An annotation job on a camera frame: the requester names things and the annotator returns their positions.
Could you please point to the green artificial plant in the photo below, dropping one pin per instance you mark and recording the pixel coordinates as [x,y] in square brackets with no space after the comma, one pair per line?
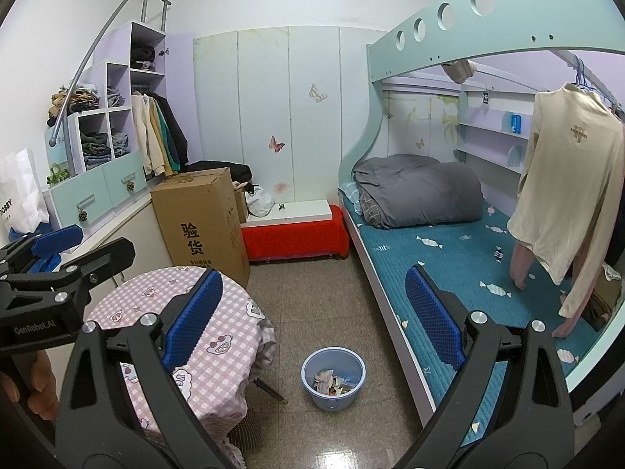
[58,176]

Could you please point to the bunk bed teal mattress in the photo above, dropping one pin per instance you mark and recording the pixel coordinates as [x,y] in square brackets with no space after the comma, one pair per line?
[512,14]

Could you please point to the white wardrobe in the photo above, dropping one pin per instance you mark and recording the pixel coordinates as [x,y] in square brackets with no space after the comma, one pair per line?
[263,93]

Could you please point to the white board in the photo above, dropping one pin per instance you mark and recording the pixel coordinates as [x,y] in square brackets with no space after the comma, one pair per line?
[302,212]

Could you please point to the black cloth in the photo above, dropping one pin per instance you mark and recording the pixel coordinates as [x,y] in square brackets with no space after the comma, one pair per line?
[219,168]

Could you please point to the dark folded clothes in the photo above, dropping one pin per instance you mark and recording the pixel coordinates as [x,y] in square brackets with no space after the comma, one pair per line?
[95,149]

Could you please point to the dark hanging garment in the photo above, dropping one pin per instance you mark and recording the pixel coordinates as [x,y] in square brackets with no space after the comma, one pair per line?
[619,112]

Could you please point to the white low cabinet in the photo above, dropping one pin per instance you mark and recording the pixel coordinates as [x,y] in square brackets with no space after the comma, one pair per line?
[132,227]

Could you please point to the large cardboard box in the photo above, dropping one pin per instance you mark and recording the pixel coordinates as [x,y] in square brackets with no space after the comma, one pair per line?
[195,229]

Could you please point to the black folded clothes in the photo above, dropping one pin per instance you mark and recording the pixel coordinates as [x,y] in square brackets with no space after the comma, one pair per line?
[142,57]

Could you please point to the green hanging garment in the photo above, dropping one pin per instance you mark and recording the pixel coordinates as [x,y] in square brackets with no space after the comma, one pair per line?
[170,146]

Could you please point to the blue plastic bucket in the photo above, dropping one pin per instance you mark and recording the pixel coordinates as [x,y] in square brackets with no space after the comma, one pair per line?
[312,400]

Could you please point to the black table leg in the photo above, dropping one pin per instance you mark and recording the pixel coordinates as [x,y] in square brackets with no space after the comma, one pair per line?
[271,392]

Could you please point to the pink hanging garment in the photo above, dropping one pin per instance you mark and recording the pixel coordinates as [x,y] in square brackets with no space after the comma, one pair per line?
[518,266]

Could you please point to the blue clothes hangers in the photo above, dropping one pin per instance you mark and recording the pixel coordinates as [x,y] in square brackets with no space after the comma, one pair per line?
[586,80]

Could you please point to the person's left hand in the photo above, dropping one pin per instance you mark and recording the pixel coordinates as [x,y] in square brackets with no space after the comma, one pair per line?
[44,391]

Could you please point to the yellow hanging garment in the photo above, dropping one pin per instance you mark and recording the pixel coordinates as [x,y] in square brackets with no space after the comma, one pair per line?
[158,151]

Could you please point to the red snack box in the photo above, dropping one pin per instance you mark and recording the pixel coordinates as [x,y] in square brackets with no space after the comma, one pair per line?
[337,391]

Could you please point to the teal printed bed sheet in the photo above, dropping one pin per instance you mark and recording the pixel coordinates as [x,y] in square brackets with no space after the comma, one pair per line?
[439,249]

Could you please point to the small cardboard box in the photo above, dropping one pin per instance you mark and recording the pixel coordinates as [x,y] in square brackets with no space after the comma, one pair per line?
[240,205]

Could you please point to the white orange wrapper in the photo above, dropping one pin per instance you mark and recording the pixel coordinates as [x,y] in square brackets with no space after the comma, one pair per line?
[323,380]

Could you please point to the striped blue pillow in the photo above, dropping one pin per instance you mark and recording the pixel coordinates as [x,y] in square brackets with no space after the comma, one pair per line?
[349,193]

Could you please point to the pale blue bookend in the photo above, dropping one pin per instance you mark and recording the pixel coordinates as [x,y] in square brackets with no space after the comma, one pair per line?
[513,157]

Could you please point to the black hanging coat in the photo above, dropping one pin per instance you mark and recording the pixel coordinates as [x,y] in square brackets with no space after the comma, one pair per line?
[175,122]

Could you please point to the beige cloth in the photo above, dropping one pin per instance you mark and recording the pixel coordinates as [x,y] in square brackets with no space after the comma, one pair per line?
[459,71]

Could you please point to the folded jeans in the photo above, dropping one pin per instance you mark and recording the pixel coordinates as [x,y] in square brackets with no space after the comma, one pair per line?
[120,144]

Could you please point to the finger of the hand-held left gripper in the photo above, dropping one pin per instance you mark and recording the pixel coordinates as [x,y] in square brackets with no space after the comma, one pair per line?
[56,242]
[105,261]

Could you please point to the pink flower sticker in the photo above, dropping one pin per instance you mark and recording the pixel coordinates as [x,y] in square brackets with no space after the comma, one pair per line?
[281,187]

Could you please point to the white paper bag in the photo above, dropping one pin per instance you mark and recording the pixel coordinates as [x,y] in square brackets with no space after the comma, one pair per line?
[19,190]

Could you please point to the grey quilt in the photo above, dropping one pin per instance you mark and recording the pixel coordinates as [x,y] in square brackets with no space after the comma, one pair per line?
[420,190]

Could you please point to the beige butterfly sticker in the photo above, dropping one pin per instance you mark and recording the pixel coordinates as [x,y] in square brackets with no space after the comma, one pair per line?
[318,93]

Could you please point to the lilac bed wall shelf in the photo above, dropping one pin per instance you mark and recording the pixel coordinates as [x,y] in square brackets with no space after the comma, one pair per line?
[483,132]

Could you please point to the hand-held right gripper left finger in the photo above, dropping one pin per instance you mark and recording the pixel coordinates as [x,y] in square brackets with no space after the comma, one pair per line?
[193,317]

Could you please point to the dark woven basket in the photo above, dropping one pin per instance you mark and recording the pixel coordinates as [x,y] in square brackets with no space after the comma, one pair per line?
[246,432]

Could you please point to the round table pink checked cloth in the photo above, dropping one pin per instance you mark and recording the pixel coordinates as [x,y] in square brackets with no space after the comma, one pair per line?
[146,295]

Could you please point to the lilac teal stair cabinet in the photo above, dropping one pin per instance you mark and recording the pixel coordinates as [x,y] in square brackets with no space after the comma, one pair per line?
[117,180]

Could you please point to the pile of khaki folded clothes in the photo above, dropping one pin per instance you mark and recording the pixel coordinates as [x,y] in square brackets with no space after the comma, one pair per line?
[75,102]

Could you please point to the red fabric bench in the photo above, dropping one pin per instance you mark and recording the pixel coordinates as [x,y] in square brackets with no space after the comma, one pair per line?
[293,242]

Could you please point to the grey folded clothes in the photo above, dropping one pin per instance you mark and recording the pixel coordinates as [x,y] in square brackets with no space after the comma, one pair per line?
[114,97]

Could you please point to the beige hanging shirt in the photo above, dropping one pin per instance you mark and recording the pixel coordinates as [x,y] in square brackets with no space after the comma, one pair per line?
[561,180]

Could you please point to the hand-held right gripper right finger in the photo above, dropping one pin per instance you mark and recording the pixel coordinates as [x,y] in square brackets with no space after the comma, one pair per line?
[434,317]

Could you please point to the cream hanging jacket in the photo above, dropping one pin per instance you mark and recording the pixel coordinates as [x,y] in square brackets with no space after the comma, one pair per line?
[144,137]

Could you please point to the pink butterfly sticker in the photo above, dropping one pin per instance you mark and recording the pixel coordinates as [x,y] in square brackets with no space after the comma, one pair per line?
[276,144]

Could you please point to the grey metal handrail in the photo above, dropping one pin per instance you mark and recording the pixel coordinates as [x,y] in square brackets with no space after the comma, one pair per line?
[88,53]

